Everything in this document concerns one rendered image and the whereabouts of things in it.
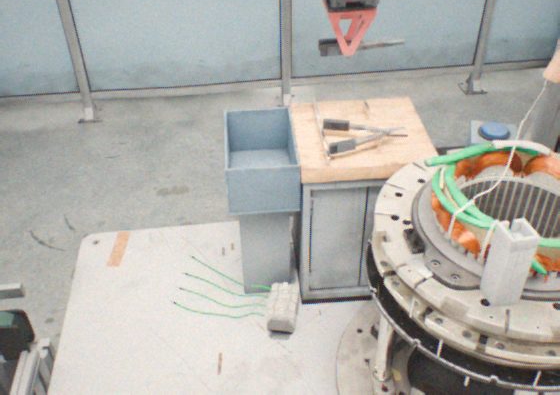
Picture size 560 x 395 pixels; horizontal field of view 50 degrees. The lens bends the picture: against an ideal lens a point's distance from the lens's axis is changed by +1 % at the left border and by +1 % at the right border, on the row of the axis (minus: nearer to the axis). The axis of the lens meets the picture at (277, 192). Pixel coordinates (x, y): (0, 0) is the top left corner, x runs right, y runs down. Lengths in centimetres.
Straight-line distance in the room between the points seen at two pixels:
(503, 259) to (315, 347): 45
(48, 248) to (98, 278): 133
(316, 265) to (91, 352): 38
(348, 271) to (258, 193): 22
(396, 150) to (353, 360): 32
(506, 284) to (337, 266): 42
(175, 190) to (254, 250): 163
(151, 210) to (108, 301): 144
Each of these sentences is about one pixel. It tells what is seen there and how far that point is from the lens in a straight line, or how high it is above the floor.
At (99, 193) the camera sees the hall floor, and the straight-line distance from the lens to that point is 266.
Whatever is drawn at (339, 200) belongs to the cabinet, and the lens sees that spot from 90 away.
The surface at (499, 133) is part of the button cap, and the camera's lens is 101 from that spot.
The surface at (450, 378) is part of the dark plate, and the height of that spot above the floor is 78.
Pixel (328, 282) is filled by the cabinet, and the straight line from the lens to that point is 101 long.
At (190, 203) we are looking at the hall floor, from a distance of 251.
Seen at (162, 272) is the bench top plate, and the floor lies 78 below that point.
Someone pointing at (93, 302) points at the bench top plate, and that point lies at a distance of 110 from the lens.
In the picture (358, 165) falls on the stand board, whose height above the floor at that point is 107.
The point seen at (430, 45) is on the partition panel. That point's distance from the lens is 321.
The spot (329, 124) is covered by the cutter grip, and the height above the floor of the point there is 109.
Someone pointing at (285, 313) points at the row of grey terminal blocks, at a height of 82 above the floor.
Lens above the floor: 156
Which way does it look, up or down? 38 degrees down
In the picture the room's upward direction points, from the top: 1 degrees counter-clockwise
